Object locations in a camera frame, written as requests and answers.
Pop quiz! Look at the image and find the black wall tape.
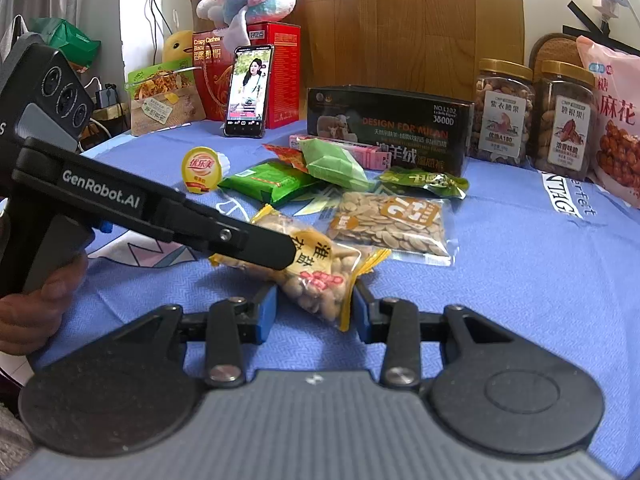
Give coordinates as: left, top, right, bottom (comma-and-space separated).
562, 2, 640, 53

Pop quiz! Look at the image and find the pink fried snack bag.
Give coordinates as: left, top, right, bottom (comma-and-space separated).
575, 35, 640, 206

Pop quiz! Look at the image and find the dark green flat packet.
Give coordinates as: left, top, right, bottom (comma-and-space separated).
217, 160, 321, 207

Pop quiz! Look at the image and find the yellow lid pudding cup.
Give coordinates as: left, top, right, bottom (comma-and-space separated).
181, 146, 231, 195

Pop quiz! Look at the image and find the pink flat pack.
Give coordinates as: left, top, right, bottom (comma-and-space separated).
289, 134, 393, 170

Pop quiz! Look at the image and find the thin black cable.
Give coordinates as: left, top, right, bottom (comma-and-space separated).
145, 0, 163, 68

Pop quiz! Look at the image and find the person's left hand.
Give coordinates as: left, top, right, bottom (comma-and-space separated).
0, 255, 90, 362

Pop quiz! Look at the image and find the wooden headboard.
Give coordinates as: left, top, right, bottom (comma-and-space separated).
189, 0, 526, 121

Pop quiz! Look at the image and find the red gold patterned box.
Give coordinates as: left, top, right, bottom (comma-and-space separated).
192, 30, 237, 123

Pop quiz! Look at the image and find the green plastic bag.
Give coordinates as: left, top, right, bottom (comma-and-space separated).
27, 17, 102, 68

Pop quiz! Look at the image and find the blue printed tablecloth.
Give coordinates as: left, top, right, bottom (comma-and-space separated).
30, 110, 640, 480

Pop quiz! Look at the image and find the tall red box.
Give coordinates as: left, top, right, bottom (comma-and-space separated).
245, 22, 302, 131

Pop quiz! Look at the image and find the clear seed packet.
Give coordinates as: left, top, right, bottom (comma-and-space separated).
327, 191, 456, 266

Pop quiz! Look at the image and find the brown snack box with tag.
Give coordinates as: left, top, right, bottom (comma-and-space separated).
127, 57, 206, 136

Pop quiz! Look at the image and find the yellow plush toy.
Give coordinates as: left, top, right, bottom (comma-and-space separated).
162, 30, 196, 63

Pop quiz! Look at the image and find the thin white cable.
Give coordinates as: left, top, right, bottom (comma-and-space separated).
75, 77, 103, 102

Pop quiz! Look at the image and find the green yellow snack packet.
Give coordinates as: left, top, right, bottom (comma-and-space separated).
377, 166, 470, 200

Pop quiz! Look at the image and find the gold lid nut jar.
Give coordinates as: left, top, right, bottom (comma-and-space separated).
467, 58, 536, 168
534, 60, 598, 173

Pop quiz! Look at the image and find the yellow peanut packet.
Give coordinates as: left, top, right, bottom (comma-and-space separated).
209, 204, 391, 332

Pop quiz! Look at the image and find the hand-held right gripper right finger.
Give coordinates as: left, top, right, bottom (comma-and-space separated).
351, 283, 507, 391

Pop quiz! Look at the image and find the light green pillow packet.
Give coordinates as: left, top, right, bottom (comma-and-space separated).
298, 137, 370, 192

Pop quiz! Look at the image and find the small red packet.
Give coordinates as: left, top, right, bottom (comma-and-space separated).
262, 143, 307, 167

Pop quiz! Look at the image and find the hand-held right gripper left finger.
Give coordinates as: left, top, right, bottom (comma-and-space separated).
126, 285, 278, 389

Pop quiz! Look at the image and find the black smartphone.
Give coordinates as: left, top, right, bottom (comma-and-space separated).
223, 44, 276, 138

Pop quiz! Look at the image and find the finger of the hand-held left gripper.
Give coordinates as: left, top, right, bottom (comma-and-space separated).
159, 194, 298, 273

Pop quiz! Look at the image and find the black printed box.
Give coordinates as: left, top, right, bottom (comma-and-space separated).
306, 86, 476, 177

